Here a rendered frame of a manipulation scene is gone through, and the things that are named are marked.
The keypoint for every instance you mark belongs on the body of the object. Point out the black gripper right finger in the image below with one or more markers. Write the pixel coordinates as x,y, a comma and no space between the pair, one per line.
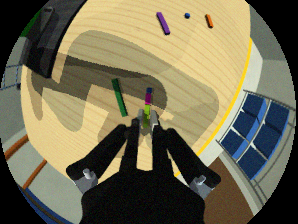
201,179

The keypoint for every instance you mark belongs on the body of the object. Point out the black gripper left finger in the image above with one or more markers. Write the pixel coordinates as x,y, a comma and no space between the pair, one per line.
86,172

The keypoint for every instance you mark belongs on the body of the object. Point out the orange rod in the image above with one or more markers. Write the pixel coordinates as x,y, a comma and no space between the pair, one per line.
209,21

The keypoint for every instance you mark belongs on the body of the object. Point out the purple rod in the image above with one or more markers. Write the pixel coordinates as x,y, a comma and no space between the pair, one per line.
163,23

